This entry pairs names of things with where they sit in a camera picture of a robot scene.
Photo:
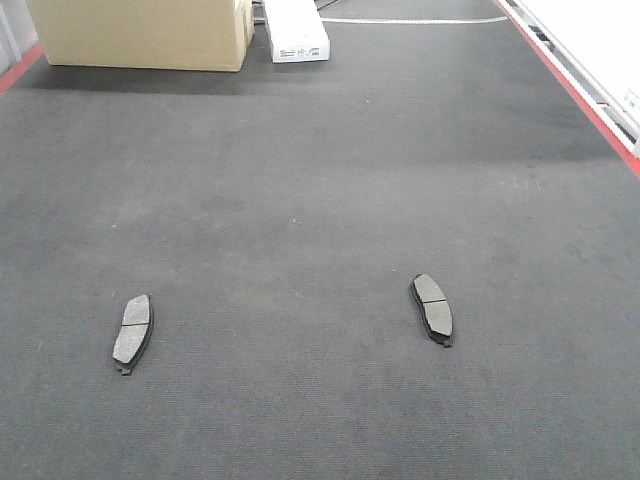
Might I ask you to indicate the dark grey conveyor belt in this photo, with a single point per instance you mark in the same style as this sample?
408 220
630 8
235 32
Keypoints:
276 218

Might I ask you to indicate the cardboard box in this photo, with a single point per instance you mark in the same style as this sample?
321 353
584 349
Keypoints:
151 34

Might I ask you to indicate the brake pad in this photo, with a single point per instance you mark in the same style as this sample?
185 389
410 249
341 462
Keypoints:
134 334
434 309

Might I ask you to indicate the red conveyor side rail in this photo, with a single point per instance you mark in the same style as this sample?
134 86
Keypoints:
576 91

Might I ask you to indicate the white long box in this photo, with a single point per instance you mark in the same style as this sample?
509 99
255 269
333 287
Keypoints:
296 32

